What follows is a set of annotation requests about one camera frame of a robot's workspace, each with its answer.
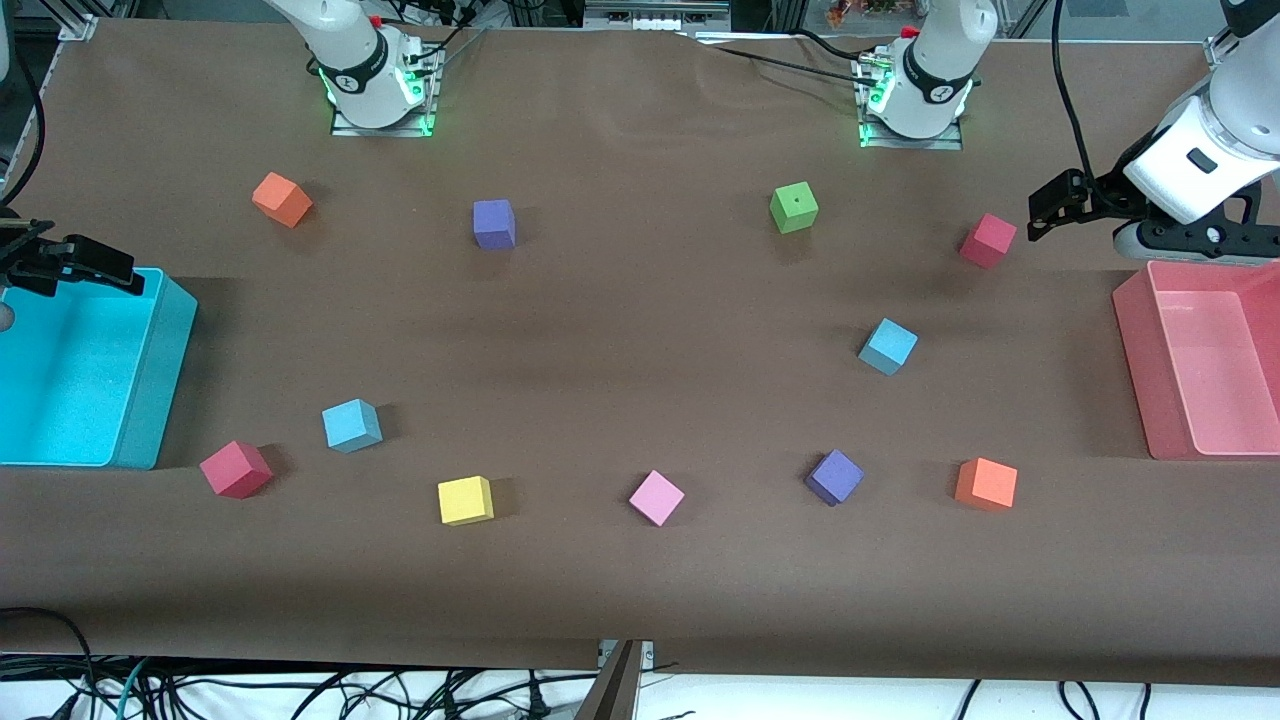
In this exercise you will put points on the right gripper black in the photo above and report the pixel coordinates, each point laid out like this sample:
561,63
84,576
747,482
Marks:
28,262

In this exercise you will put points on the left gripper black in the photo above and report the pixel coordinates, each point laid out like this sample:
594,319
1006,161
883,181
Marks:
1108,193

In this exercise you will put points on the blue foam cube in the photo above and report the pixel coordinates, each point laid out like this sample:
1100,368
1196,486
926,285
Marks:
888,345
352,425

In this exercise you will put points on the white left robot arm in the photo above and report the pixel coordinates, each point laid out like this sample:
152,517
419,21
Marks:
940,50

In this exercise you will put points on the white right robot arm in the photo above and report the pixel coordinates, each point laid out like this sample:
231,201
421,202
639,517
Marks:
350,55

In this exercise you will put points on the red foam cube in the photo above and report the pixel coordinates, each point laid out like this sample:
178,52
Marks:
988,240
236,469

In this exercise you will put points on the cyan plastic bin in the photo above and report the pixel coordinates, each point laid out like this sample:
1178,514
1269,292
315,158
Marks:
70,380

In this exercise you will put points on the orange foam cube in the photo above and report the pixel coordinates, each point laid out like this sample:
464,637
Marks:
282,200
986,484

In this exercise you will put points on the silver corner profile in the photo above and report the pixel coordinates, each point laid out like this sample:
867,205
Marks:
1218,50
78,27

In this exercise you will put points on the pink plastic bin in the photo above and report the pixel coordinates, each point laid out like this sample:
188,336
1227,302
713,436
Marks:
1220,370

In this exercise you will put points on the green foam cube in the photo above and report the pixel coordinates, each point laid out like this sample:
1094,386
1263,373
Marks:
794,207

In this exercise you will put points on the orange red background items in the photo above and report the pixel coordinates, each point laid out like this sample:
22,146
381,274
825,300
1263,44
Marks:
865,10

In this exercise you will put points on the purple foam cube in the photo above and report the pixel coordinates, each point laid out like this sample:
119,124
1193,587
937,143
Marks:
834,476
494,222

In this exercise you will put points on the yellow foam cube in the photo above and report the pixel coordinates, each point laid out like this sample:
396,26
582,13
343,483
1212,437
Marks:
465,500

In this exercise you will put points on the grey power strip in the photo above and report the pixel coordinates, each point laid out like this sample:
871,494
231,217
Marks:
655,15

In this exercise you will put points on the pink foam cube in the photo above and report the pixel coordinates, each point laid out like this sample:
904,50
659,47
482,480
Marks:
656,497

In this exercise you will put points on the brown table cover sheet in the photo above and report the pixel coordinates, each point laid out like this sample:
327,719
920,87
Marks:
640,580

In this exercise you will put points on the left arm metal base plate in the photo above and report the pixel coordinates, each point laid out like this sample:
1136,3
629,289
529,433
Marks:
915,143

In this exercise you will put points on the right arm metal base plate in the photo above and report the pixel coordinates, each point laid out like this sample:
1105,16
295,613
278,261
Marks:
385,131

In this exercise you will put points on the small silver bracket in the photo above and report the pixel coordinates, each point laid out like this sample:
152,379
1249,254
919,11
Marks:
645,652

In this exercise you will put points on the dark frame post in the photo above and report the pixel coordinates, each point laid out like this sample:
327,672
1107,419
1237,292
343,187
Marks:
612,695

